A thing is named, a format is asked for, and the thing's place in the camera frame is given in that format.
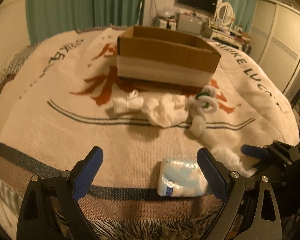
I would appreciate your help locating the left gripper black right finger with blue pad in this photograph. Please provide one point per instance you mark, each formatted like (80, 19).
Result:
(249, 209)

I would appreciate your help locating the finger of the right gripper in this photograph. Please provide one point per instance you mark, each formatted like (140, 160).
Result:
(254, 151)

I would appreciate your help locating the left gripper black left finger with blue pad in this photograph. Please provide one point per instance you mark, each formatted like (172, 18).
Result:
(37, 217)

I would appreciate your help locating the blue cloud tissue pack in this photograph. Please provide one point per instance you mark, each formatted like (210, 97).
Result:
(181, 178)

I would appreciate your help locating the cream lace cloth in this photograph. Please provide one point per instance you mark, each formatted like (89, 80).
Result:
(167, 111)

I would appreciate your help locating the cream woven blanket with lettering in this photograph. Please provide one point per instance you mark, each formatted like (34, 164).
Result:
(60, 105)

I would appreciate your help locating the white vanity table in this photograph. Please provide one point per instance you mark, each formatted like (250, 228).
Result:
(229, 40)

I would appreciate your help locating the white sliding wardrobe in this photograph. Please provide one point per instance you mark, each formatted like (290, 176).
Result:
(275, 42)

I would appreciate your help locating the white rolled sock bundle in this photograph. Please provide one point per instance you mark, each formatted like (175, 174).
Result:
(131, 102)

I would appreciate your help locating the brown cardboard box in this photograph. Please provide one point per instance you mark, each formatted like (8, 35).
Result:
(165, 56)

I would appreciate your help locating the white oval vanity mirror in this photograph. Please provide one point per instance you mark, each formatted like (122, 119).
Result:
(224, 15)

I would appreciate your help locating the checkered bed sheet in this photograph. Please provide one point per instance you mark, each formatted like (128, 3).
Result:
(5, 67)

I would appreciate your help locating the small silver fridge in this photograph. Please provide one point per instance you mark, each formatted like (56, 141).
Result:
(189, 24)

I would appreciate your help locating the large teal curtain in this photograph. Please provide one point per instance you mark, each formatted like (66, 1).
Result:
(46, 18)

